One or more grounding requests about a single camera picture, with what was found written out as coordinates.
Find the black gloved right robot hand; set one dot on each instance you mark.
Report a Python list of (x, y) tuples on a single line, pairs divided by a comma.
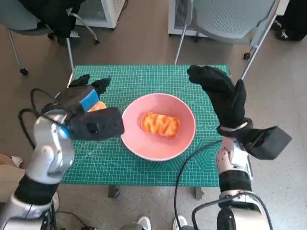
[(227, 103)]

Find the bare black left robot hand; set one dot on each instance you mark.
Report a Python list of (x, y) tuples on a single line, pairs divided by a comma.
[(76, 95)]

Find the round pale bread bun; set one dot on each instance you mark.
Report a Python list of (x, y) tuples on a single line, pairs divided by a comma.
[(99, 106)]

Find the long orange bread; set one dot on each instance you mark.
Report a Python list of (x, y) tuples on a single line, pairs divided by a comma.
[(159, 124)]

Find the pink bowl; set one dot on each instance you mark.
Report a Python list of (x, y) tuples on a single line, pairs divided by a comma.
[(134, 143)]

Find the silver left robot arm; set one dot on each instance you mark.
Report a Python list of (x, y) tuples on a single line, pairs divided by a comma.
[(48, 155)]

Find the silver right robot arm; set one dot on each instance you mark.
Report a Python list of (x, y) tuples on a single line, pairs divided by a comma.
[(244, 213)]

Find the green cutting mat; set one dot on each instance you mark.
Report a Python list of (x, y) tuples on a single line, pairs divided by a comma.
[(148, 79)]

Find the grey mesh-back chair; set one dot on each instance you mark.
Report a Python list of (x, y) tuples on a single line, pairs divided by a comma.
[(227, 21)]

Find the white perforated cabinet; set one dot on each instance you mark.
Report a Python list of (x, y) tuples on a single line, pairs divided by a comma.
[(177, 21), (100, 12)]

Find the grey wheeled chair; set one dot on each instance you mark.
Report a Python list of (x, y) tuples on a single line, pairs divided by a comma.
[(21, 24)]

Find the white shoe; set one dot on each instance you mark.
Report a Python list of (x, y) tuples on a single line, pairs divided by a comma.
[(180, 222), (144, 223)]

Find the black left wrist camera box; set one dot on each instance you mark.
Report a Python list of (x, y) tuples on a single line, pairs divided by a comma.
[(98, 123)]

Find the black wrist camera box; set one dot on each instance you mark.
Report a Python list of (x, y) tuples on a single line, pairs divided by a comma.
[(98, 123), (268, 143)]

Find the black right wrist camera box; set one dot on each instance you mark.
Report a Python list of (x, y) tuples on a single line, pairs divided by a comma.
[(268, 143)]

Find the black table bracket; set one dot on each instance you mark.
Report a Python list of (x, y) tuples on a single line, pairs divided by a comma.
[(198, 192), (113, 191)]

